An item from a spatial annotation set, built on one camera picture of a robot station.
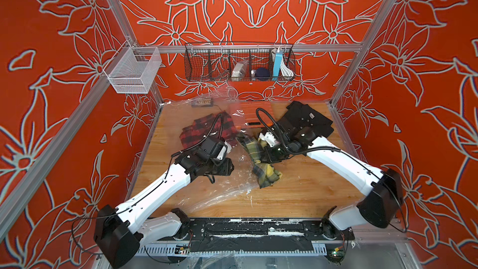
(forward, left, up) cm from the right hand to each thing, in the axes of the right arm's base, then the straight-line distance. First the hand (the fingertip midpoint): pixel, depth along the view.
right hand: (257, 160), depth 75 cm
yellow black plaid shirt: (-5, -4, -1) cm, 6 cm away
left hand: (-1, +11, -2) cm, 11 cm away
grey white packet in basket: (+42, +8, +15) cm, 45 cm away
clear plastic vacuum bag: (-2, +6, -17) cm, 19 cm away
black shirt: (+38, -30, -13) cm, 50 cm away
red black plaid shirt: (+30, +20, -14) cm, 39 cm away
